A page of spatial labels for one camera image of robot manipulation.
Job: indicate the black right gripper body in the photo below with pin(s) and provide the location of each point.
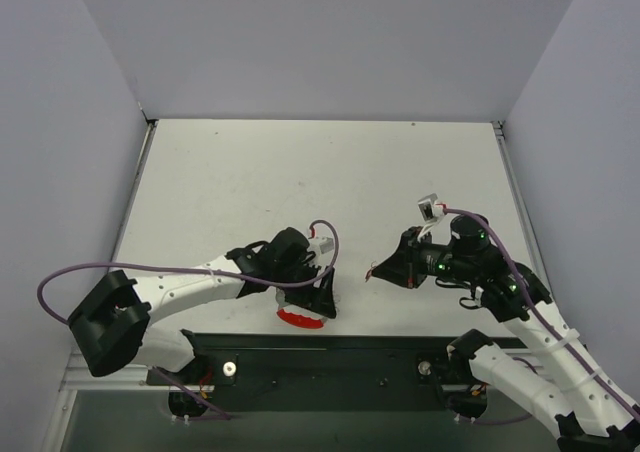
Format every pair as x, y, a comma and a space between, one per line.
410, 259

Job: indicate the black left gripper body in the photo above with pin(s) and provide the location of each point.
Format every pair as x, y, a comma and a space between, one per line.
307, 295

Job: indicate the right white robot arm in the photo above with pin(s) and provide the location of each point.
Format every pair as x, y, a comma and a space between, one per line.
574, 399

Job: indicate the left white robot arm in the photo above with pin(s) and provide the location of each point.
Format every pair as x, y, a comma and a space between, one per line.
115, 325

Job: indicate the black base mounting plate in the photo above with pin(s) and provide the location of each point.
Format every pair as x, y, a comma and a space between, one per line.
289, 373

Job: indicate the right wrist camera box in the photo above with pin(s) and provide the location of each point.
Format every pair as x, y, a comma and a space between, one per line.
432, 210

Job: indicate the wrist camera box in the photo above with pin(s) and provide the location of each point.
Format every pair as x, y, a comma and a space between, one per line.
321, 245
432, 210

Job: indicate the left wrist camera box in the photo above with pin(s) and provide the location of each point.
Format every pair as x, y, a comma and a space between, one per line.
321, 245

